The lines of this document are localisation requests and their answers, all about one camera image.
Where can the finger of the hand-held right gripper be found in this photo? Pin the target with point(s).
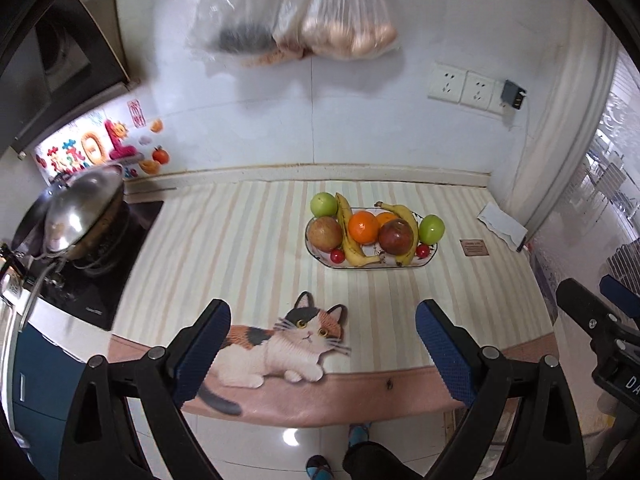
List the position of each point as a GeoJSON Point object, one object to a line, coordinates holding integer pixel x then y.
{"type": "Point", "coordinates": [585, 305]}
{"type": "Point", "coordinates": [622, 297]}

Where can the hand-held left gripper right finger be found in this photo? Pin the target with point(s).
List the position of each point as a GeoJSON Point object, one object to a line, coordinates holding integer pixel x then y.
{"type": "Point", "coordinates": [445, 355]}

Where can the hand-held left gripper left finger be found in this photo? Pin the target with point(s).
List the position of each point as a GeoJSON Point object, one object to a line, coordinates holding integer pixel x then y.
{"type": "Point", "coordinates": [200, 360]}

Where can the floral oval plate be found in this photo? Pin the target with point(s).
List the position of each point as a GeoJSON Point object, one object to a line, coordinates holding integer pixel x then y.
{"type": "Point", "coordinates": [387, 260]}

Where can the large orange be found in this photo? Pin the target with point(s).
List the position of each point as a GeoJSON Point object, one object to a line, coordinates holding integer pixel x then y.
{"type": "Point", "coordinates": [363, 226]}

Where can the brownish red apple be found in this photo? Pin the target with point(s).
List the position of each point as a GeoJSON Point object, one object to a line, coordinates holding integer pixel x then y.
{"type": "Point", "coordinates": [324, 234]}

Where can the striped cat print mat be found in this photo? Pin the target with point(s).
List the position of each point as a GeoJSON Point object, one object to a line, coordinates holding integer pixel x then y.
{"type": "Point", "coordinates": [225, 260]}

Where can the red cherry tomato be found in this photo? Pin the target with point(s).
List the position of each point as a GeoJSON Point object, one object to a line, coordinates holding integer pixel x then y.
{"type": "Point", "coordinates": [423, 250]}
{"type": "Point", "coordinates": [338, 256]}

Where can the small brown card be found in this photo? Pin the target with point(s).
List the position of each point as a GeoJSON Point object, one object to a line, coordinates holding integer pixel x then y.
{"type": "Point", "coordinates": [474, 248]}

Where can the torn white paper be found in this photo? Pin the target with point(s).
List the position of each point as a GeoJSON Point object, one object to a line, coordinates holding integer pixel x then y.
{"type": "Point", "coordinates": [502, 227]}

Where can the person's blue slipper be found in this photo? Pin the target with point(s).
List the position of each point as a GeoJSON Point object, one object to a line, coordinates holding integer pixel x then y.
{"type": "Point", "coordinates": [320, 469]}
{"type": "Point", "coordinates": [359, 432]}

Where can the patterned glass door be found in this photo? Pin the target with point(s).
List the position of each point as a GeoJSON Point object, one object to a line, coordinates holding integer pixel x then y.
{"type": "Point", "coordinates": [595, 185]}

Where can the person's dark trouser leg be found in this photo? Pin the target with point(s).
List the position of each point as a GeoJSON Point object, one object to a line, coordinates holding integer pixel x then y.
{"type": "Point", "coordinates": [380, 462]}

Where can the green apple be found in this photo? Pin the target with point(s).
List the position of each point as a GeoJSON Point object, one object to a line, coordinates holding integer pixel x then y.
{"type": "Point", "coordinates": [323, 204]}
{"type": "Point", "coordinates": [431, 228]}

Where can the dark red apple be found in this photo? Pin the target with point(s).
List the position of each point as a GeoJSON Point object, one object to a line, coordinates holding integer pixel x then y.
{"type": "Point", "coordinates": [396, 236]}

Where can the black gas stove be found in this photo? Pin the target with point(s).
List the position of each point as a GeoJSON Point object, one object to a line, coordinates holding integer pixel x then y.
{"type": "Point", "coordinates": [110, 265]}

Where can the yellow banana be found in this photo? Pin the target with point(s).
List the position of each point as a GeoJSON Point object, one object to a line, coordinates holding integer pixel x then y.
{"type": "Point", "coordinates": [409, 225]}
{"type": "Point", "coordinates": [349, 240]}

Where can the small orange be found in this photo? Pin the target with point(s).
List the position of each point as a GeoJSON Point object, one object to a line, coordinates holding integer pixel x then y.
{"type": "Point", "coordinates": [387, 217]}

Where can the blue cabinet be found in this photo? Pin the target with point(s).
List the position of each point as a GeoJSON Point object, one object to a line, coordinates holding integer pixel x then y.
{"type": "Point", "coordinates": [40, 390]}

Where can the steel wok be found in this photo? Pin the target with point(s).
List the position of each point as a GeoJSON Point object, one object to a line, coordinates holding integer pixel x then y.
{"type": "Point", "coordinates": [80, 205]}

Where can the grey plug adapter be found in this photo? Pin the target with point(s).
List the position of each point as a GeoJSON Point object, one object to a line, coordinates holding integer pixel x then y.
{"type": "Point", "coordinates": [513, 94]}

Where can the black range hood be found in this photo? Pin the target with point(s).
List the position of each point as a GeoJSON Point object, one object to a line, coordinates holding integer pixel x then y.
{"type": "Point", "coordinates": [55, 60]}

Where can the clear plastic bag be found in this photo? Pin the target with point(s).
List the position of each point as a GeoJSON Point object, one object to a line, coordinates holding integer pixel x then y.
{"type": "Point", "coordinates": [235, 20]}

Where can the plastic bag of onions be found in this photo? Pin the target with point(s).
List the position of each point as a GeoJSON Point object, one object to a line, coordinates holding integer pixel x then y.
{"type": "Point", "coordinates": [345, 25]}

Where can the colourful wall stickers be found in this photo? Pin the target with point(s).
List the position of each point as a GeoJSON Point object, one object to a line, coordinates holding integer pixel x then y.
{"type": "Point", "coordinates": [95, 150]}

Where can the white wall socket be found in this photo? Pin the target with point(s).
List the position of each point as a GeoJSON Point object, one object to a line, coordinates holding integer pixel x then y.
{"type": "Point", "coordinates": [446, 82]}
{"type": "Point", "coordinates": [477, 90]}

